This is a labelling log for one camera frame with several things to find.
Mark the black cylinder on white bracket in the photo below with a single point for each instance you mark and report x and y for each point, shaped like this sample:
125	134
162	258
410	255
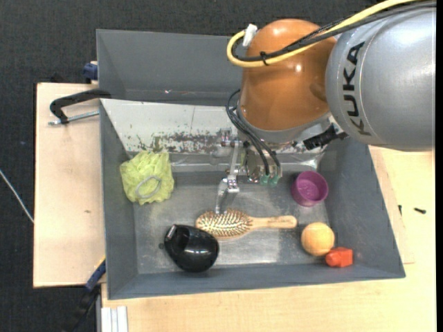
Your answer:
320	138

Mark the black glossy oval object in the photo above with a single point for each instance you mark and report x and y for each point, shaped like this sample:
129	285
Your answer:
194	251

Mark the yellow-orange ball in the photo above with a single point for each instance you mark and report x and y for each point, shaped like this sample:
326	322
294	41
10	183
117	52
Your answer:
317	239

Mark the purple plastic cup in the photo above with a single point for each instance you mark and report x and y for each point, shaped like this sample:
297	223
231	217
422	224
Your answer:
309	189

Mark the small black screw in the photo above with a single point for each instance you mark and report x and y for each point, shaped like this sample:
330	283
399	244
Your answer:
421	211

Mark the orange-red small block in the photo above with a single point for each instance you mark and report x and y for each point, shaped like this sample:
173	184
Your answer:
339	257

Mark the yellow-green mesh bath sponge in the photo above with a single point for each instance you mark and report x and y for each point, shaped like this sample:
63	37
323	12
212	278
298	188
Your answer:
147	176

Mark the wooden hairbrush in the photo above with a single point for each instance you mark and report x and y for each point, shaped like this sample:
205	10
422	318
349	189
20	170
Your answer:
225	223

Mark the grey metal bin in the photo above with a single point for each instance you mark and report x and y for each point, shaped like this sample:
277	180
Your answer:
242	254

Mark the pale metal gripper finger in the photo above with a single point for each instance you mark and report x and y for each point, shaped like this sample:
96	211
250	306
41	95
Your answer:
225	192
228	141

